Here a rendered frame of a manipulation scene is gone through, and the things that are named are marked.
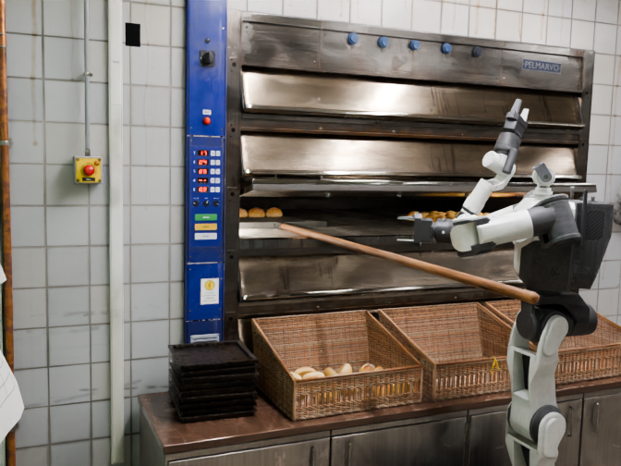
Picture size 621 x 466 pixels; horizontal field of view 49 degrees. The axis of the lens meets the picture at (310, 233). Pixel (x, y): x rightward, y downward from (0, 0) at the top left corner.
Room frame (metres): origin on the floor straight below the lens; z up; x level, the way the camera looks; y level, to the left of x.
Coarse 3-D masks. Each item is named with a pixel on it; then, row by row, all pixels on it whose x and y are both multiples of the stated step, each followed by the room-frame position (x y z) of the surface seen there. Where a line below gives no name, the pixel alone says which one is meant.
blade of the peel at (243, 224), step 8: (240, 224) 3.26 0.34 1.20; (248, 224) 3.27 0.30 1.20; (256, 224) 3.29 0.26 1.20; (264, 224) 3.31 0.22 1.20; (272, 224) 3.32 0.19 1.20; (288, 224) 3.36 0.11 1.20; (296, 224) 3.38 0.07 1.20; (304, 224) 3.40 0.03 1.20; (312, 224) 3.42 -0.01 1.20; (320, 224) 3.43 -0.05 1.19
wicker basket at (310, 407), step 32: (256, 320) 2.79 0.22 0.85; (288, 320) 2.85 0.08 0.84; (320, 320) 2.91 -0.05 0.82; (352, 320) 2.97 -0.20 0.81; (256, 352) 2.74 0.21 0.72; (288, 352) 2.82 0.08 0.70; (320, 352) 2.87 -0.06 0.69; (352, 352) 2.93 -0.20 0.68; (384, 352) 2.85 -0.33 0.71; (256, 384) 2.72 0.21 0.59; (288, 384) 2.43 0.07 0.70; (320, 384) 2.41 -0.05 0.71; (384, 384) 2.52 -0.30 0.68; (416, 384) 2.58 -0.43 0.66; (288, 416) 2.40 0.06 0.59; (320, 416) 2.41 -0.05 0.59
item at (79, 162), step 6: (78, 156) 2.49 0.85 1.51; (84, 156) 2.50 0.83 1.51; (90, 156) 2.50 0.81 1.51; (96, 156) 2.52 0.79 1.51; (102, 156) 2.53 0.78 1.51; (78, 162) 2.48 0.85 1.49; (84, 162) 2.49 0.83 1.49; (90, 162) 2.50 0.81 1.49; (102, 162) 2.52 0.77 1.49; (78, 168) 2.48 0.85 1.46; (96, 168) 2.51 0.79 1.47; (102, 168) 2.52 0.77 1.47; (78, 174) 2.48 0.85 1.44; (84, 174) 2.49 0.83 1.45; (96, 174) 2.51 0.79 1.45; (102, 174) 2.52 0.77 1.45; (78, 180) 2.48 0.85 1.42; (84, 180) 2.49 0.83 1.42; (90, 180) 2.50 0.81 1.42; (96, 180) 2.51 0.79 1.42; (102, 180) 2.52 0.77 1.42
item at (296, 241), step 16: (240, 240) 2.80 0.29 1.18; (256, 240) 2.83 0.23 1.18; (272, 240) 2.86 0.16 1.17; (288, 240) 2.89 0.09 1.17; (304, 240) 2.92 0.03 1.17; (320, 240) 2.95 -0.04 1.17; (352, 240) 3.01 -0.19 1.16; (368, 240) 3.04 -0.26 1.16; (384, 240) 3.08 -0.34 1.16; (432, 240) 3.18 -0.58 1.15
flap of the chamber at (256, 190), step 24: (240, 192) 2.81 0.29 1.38; (264, 192) 2.76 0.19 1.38; (288, 192) 2.80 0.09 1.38; (312, 192) 2.84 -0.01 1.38; (336, 192) 2.88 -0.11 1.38; (360, 192) 2.92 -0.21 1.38; (384, 192) 2.96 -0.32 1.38; (408, 192) 3.01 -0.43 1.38; (432, 192) 3.05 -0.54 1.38; (456, 192) 3.10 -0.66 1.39; (504, 192) 3.20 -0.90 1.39; (576, 192) 3.36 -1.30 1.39
